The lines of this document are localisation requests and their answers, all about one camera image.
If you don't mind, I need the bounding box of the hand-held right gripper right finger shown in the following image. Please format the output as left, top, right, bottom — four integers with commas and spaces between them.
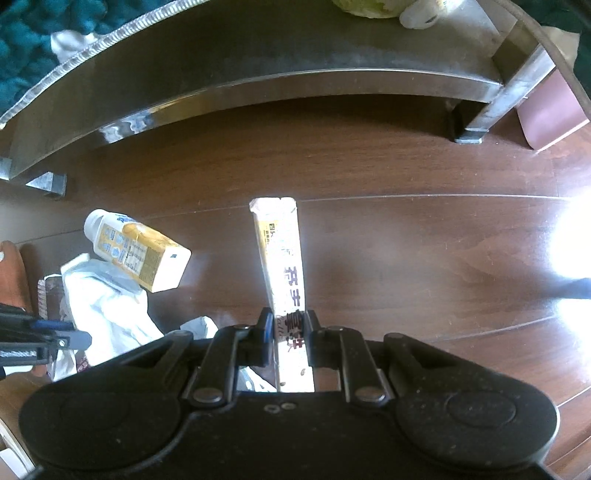
305, 310, 465, 408

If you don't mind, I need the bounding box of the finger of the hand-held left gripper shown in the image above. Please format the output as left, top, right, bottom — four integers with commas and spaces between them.
0, 330, 93, 367
0, 302, 77, 332

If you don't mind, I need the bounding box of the white small object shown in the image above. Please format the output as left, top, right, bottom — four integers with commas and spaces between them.
399, 0, 455, 29

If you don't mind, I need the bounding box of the pale green object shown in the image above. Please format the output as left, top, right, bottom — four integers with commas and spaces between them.
332, 0, 407, 18

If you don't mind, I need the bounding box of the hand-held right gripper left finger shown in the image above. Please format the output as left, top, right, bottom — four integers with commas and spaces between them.
113, 307, 274, 408

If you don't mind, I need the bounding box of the long white yellow stick packet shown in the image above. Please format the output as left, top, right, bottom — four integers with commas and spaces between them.
249, 197, 317, 393

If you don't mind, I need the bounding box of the teal cream zigzag quilt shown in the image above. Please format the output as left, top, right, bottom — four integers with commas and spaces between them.
0, 0, 591, 127

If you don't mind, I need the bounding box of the yellow label drink bottle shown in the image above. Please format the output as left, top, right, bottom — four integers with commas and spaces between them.
84, 209, 192, 294

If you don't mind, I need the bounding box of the low metal table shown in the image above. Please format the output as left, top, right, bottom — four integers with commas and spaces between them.
0, 0, 559, 197

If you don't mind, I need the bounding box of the pink wooden desk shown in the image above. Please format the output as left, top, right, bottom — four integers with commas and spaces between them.
517, 69, 591, 152

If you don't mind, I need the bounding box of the knotted white cloth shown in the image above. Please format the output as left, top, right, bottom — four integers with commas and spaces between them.
48, 253, 278, 393

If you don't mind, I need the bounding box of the clear ribbed plastic wrapper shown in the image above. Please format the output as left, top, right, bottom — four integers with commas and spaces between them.
37, 276, 64, 320

